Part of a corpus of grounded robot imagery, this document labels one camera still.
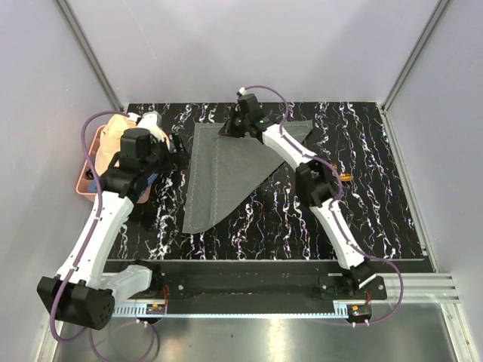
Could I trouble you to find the grey cloth napkin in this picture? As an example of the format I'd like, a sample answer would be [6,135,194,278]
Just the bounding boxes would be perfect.
[181,118,314,235]

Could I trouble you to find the iridescent orange spoon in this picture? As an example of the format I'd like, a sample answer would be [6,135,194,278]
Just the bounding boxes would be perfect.
[340,173,354,182]

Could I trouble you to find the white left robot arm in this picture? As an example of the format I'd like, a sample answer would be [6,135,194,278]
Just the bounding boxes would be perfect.
[36,128,189,330]

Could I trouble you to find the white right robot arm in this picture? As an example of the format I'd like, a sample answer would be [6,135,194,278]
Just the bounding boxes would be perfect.
[219,88,376,299]

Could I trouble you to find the peach bucket hat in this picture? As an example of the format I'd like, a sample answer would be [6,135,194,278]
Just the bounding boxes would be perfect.
[94,115,168,176]

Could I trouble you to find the blue cloth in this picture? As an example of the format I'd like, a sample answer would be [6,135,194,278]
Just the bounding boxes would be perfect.
[85,168,158,193]

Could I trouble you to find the pink plastic bin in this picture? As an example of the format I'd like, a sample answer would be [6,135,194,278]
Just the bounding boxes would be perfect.
[75,125,109,203]

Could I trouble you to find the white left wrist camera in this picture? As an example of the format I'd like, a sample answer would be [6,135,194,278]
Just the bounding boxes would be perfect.
[128,112,165,140]

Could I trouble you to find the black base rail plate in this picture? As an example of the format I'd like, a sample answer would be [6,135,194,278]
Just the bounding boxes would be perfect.
[119,259,389,316]

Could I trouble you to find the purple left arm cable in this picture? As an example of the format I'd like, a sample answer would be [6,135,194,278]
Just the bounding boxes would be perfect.
[49,109,162,362]

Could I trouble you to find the left aluminium frame post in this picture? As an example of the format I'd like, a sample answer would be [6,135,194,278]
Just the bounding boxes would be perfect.
[53,0,124,110]

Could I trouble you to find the aluminium frame post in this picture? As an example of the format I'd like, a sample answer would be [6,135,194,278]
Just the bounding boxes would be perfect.
[381,0,453,112]
[53,0,124,110]

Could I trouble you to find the right aluminium frame post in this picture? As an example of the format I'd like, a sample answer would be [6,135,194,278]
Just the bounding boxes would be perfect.
[381,0,453,112]

